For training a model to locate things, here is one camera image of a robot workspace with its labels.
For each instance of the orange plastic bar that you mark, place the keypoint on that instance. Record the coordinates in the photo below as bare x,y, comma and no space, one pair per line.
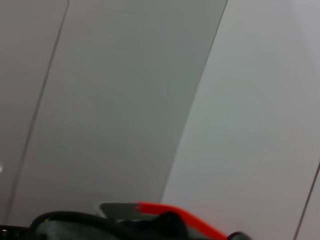
175,208

